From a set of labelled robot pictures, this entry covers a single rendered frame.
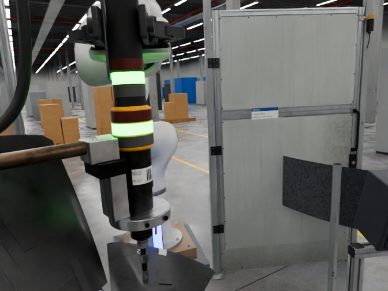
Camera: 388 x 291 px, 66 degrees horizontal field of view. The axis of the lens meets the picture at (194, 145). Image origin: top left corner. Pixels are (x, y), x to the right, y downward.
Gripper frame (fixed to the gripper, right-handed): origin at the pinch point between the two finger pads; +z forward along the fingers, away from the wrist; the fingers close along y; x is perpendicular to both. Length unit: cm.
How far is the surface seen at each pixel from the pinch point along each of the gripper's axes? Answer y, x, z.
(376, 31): -695, 138, -901
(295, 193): -97, -88, -168
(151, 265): 0.4, -38.4, -17.4
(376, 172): -58, -31, -37
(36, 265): 10.2, -23.4, 3.9
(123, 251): 5.9, -37.5, -21.8
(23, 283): 11.0, -24.5, 5.2
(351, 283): -52, -61, -35
